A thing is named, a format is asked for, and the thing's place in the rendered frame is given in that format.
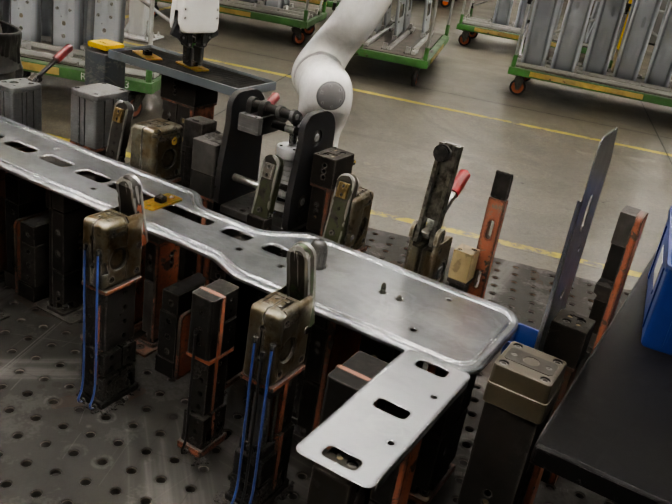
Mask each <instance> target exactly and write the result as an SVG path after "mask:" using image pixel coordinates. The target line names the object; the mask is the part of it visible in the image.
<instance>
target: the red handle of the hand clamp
mask: <svg viewBox="0 0 672 504"><path fill-rule="evenodd" d="M469 178H470V173H469V172H468V170H465V169H461V170H460V171H459V172H458V174H457V175H456V177H455V180H454V184H453V187H452V191H451V195H450V198H449V202H448V205H447V209H446V212H447V211H448V209H449V208H450V206H451V204H452V203H453V201H454V200H455V198H457V197H458V196H459V194H460V192H461V191H462V189H463V188H464V186H465V184H466V183H467V181H468V180H469ZM446 212H445V214H446ZM434 221H435V220H432V219H430V220H429V221H428V223H427V224H426V226H425V227H424V228H422V230H421V234H422V236H423V237H424V238H427V239H430V236H431V232H432V229H433V225H434Z"/></svg>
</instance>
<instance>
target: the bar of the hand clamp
mask: <svg viewBox="0 0 672 504"><path fill-rule="evenodd" d="M462 151H463V146H460V145H457V144H454V143H450V142H447V141H442V142H439V145H437V146H436V147H435V148H434V151H433V156H434V158H435V160H434V164H433V168H432V171H431V175H430V179H429V183H428V186H427V190H426V194H425V197H424V201H423V205H422V209H421V212H420V216H419V220H418V223H417V227H416V231H415V235H414V238H413V241H415V242H418V241H421V240H422V237H423V236H422V234H421V230H422V228H424V227H425V226H426V222H427V218H429V219H432V220H435V221H434V225H433V229H432V232H431V236H430V239H429V243H428V246H429V247H433V241H434V237H435V234H436V232H437V231H438V230H439V229H441V227H442V223H443V220H444V216H445V212H446V209H447V205H448V202H449V198H450V195H451V191H452V187H453V184H454V180H455V177H456V173H457V169H458V166H459V162H460V159H461V155H462Z"/></svg>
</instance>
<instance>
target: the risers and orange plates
mask: <svg viewBox="0 0 672 504"><path fill-rule="evenodd" d="M5 194H6V199H5V221H6V253H7V269H6V270H4V279H5V285H6V286H8V287H10V288H12V289H14V290H15V294H17V295H20V296H22V297H24V298H26V299H27V300H29V301H31V302H33V303H35V302H37V301H40V300H42V299H45V298H47V297H49V208H47V207H46V189H45V188H42V187H40V186H38V185H35V184H33V183H31V182H28V181H26V180H24V179H21V178H19V177H17V176H14V175H12V174H10V173H6V174H5ZM200 286H204V287H205V277H203V274H202V273H199V272H197V273H195V274H193V275H191V276H189V277H187V278H185V279H183V280H180V281H178V282H176V283H174V284H172V285H170V286H168V287H166V288H164V289H163V294H162V308H161V309H160V315H159V331H158V348H157V354H156V356H155V358H156V359H155V370H156V371H157V372H159V373H161V374H163V375H165V376H167V377H169V378H171V379H176V380H178V379H179V378H181V377H183V376H184V375H186V374H188V373H189V372H191V358H192V357H190V356H188V355H186V351H187V350H188V340H189V328H190V315H191V303H192V292H193V291H194V290H196V289H198V288H199V287H200Z"/></svg>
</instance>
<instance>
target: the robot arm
mask: <svg viewBox="0 0 672 504"><path fill-rule="evenodd" d="M391 2H392V0H341V2H340V3H339V5H338V6H337V8H336V9H335V11H334V12H333V14H332V15H331V16H330V17H329V19H328V20H327V21H326V22H325V24H324V25H323V26H322V27H321V28H320V29H319V30H318V32H317V33H316V34H315V35H314V36H313V37H312V38H311V40H310V41H309V42H308V43H307V44H306V46H305V47H304V48H303V49H302V51H301V52H300V54H299V55H298V57H297V58H296V60H295V62H294V65H293V67H292V72H291V77H292V83H293V85H294V88H295V89H296V91H297V93H298V95H299V107H298V111H299V112H300V113H302V115H303V117H304V116H305V115H306V114H307V113H309V112H312V111H316V110H319V109H323V110H327V111H330V112H331V113H332V114H333V116H334V118H335V134H334V141H333V147H337V148H338V143H339V137H340V134H341V132H342V130H343V128H344V126H345V124H346V122H347V120H348V117H349V114H350V111H351V107H352V100H353V88H352V83H351V80H350V77H349V75H348V74H347V72H346V71H345V68H346V66H347V64H348V62H349V61H350V59H351V58H352V56H353V55H354V54H355V53H356V51H357V50H358V49H359V48H360V47H361V46H362V44H363V43H364V42H365V41H366V40H367V39H368V38H369V36H370V35H371V34H372V33H373V31H374V30H375V28H376V27H377V25H378V24H379V22H380V21H381V19H382V18H383V16H384V14H385V13H386V11H387V9H388V8H389V6H390V4H391ZM218 23H219V0H172V6H171V14H170V27H171V31H170V35H171V36H173V37H175V38H178V40H179V41H180V42H181V45H183V56H182V59H183V63H184V64H186V65H188V66H193V60H194V61H196V62H198V65H199V66H202V63H203V56H204V48H205V47H206V46H207V43H208V42H209V41H210V40H211V38H214V37H216V36H218V34H219V33H218ZM179 30H180V31H181V33H179ZM193 33H196V45H194V46H193V48H192V41H193Z"/></svg>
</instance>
